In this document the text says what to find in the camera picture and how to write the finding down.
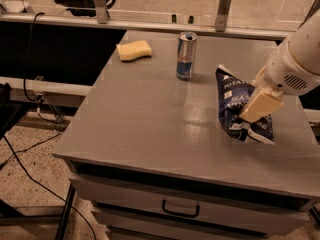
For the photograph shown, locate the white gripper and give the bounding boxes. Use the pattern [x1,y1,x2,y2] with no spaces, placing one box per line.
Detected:
[239,40,320,123]

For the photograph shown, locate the blue potato chip bag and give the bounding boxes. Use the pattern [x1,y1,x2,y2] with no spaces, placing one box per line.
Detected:
[215,65,274,144]

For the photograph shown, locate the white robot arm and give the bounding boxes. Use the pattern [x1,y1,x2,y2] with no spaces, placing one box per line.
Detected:
[239,11,320,123]

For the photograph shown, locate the redbull can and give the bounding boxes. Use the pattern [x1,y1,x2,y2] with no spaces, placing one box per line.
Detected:
[176,32,197,81]

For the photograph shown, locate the grey drawer cabinet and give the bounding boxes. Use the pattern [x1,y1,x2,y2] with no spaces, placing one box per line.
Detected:
[54,31,320,240]

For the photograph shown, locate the yellow sponge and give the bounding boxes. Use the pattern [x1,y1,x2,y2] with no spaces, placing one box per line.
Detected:
[116,40,152,61]

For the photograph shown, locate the black stand leg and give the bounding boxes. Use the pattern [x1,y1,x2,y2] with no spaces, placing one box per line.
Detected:
[55,186,75,240]

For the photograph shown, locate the right metal bracket post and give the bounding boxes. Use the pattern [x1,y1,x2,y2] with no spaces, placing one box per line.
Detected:
[215,0,232,32]

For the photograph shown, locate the metal bracket post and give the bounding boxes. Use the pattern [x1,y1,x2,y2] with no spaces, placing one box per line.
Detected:
[94,0,110,24]
[215,0,232,32]

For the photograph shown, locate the black drawer handle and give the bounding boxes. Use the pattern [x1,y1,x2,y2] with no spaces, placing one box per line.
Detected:
[161,199,200,218]

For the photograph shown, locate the metal rail frame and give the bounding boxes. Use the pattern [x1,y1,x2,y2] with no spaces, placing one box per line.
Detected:
[0,12,291,41]

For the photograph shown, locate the left metal bracket post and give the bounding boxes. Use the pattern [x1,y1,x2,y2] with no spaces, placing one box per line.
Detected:
[94,0,110,24]

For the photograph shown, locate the black hanging cable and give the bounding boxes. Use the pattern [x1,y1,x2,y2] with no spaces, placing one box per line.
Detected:
[22,11,68,125]

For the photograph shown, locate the black cable on floor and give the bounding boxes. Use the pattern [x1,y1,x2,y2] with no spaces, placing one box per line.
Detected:
[0,130,98,240]

